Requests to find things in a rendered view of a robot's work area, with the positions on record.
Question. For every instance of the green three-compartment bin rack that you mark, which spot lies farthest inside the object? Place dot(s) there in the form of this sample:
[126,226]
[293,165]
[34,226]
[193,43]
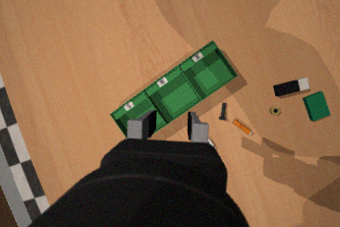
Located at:
[183,87]

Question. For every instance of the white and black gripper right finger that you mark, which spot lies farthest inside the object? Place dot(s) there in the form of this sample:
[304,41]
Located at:
[197,130]

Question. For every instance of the orange battery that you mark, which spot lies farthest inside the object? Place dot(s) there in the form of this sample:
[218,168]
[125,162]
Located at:
[242,127]

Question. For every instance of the green rectangular block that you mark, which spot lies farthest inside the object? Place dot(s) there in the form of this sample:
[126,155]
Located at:
[316,105]

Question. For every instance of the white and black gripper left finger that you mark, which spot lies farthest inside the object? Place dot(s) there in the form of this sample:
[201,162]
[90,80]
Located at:
[143,127]

